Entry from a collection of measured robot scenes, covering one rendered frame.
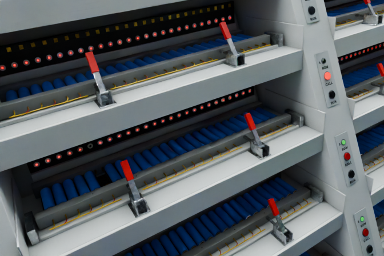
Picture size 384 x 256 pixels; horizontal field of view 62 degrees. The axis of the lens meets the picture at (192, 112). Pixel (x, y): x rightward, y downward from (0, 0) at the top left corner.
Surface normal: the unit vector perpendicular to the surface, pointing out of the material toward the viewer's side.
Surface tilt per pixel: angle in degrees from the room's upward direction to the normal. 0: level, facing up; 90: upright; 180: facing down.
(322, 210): 22
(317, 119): 90
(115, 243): 112
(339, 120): 90
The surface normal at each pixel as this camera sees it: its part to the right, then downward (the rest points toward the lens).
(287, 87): -0.86, 0.30
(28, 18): 0.50, 0.33
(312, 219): -0.11, -0.89
